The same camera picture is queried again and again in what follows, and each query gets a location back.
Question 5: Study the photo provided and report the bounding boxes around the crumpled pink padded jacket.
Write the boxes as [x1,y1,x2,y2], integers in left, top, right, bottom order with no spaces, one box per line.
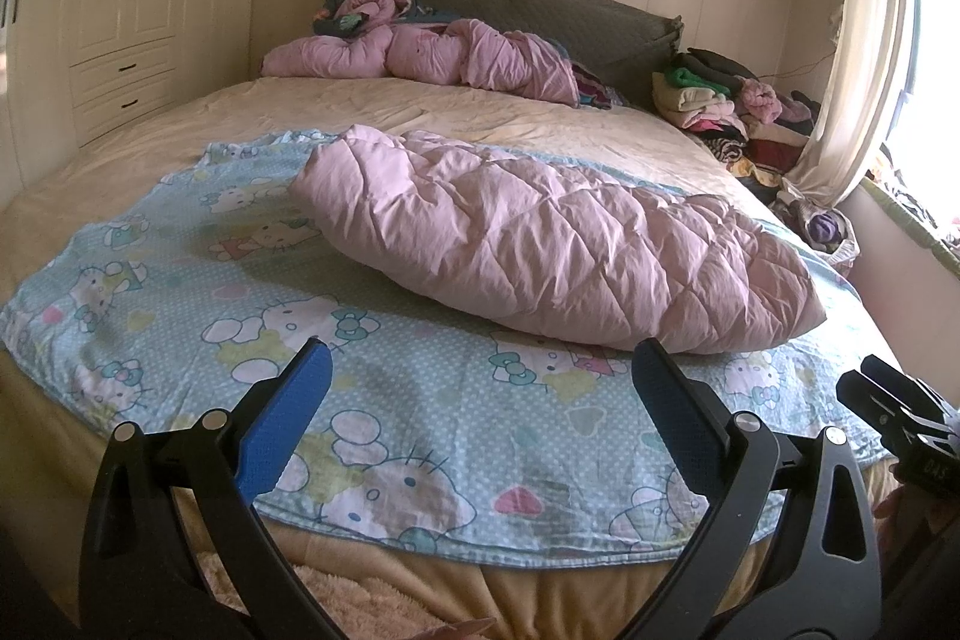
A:
[260,0,579,107]

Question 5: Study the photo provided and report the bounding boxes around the dark grey headboard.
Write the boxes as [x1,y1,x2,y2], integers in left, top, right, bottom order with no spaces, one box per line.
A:
[331,0,683,112]

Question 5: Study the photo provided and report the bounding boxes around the bed with beige sheet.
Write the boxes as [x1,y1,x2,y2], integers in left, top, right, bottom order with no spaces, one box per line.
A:
[0,74,910,640]

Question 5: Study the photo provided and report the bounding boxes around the blue Hello Kitty blanket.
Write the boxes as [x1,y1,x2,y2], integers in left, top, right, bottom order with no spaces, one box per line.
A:
[0,128,902,570]

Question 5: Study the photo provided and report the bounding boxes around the cream wardrobe with drawers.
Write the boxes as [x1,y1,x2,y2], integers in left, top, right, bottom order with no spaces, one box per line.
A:
[0,0,278,215]

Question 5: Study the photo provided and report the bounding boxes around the dark clothes by headboard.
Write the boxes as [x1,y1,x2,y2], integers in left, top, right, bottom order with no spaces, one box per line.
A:
[571,64,625,110]

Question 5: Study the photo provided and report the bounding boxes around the pink quilted coat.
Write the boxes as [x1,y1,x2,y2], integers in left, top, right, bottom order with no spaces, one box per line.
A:
[290,125,827,354]

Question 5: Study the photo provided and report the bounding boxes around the pile of folded clothes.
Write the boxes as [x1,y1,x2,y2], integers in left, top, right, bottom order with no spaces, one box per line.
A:
[651,49,820,206]

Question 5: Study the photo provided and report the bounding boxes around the cream window curtain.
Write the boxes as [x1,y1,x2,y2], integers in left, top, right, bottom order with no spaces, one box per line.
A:
[786,0,913,206]

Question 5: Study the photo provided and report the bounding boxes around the bag of clothes by curtain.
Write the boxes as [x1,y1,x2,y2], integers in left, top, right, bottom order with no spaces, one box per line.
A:
[770,191,861,278]

